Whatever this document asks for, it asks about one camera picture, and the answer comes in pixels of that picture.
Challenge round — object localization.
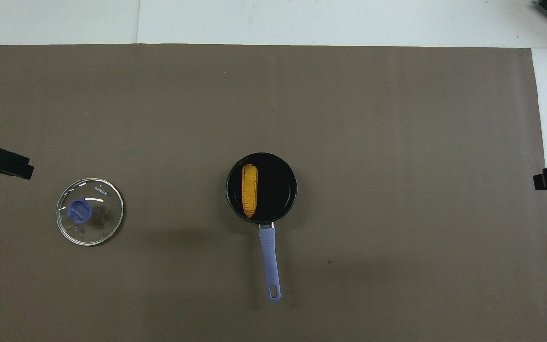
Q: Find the glass lid with lavender knob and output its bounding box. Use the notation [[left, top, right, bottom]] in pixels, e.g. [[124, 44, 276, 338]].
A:
[[56, 178, 124, 246]]

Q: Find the yellow toy corn cob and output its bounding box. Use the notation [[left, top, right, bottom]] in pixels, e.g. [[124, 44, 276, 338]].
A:
[[241, 164, 259, 219]]

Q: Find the brown table mat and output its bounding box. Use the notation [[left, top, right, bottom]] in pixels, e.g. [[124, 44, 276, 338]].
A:
[[0, 44, 547, 342]]

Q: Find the dark saucepan with lavender handle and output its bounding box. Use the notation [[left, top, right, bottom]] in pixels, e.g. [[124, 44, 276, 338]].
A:
[[226, 152, 298, 303]]

